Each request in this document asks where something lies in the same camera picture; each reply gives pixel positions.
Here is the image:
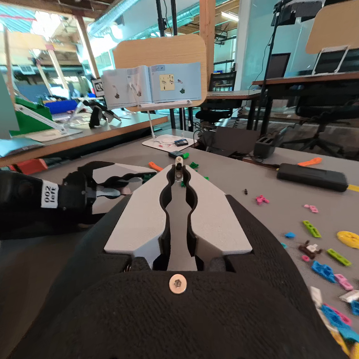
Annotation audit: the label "brown wooden desk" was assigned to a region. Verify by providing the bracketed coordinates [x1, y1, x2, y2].
[252, 71, 359, 135]

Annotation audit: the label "black white marker sign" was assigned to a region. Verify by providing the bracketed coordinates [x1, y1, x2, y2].
[91, 78, 105, 97]

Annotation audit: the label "wooden support post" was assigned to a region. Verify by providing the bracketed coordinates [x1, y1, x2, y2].
[199, 0, 216, 87]

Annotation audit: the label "grey battery charger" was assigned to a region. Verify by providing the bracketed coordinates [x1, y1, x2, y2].
[254, 136, 278, 159]

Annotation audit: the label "black light panel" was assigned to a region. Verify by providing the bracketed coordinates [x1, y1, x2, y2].
[271, 0, 323, 27]

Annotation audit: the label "wood-edged grey table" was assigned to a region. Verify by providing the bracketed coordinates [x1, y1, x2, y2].
[0, 112, 169, 167]

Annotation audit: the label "wooden book stand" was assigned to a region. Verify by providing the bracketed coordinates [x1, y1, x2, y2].
[305, 0, 359, 76]
[14, 102, 83, 138]
[112, 34, 207, 153]

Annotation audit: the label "small black monitor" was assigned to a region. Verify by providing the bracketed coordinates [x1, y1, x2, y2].
[265, 53, 291, 79]

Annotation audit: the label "green paper bag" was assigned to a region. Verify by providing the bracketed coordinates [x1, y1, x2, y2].
[14, 97, 54, 136]

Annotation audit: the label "light blue instruction booklet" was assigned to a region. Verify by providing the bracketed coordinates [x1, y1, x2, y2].
[102, 62, 202, 110]

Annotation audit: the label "person's left forearm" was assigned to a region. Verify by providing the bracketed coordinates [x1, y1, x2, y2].
[0, 214, 97, 241]

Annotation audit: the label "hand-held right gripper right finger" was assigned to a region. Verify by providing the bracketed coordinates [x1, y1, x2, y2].
[184, 165, 253, 271]

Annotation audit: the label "yellow round dish plate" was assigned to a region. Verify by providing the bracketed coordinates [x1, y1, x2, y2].
[337, 231, 359, 249]

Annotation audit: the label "black office chair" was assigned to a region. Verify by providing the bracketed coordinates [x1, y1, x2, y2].
[282, 93, 359, 157]

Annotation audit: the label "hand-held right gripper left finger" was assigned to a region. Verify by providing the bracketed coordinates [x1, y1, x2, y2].
[104, 164, 172, 271]

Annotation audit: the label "dark flat panel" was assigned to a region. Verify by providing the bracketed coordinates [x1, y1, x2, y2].
[200, 126, 261, 157]

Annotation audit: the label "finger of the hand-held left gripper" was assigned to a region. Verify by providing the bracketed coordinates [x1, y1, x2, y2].
[92, 163, 157, 185]
[92, 187, 133, 215]

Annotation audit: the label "small white toy brick piece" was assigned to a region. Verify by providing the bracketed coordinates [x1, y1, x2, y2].
[174, 157, 184, 184]

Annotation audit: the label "black handled tool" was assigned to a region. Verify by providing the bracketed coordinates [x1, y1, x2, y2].
[83, 99, 122, 129]

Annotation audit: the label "blue storage bin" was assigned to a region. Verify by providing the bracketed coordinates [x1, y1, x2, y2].
[45, 99, 77, 115]

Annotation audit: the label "pile of pastel toy bricks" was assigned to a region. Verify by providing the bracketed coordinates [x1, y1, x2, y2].
[280, 219, 359, 358]

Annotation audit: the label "black light stand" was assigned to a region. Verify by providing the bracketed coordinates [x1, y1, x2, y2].
[258, 15, 282, 136]

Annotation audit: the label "black power bank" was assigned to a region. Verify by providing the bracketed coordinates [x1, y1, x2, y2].
[276, 163, 349, 192]

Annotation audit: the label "green toy bricks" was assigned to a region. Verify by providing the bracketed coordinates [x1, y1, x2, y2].
[142, 151, 209, 188]

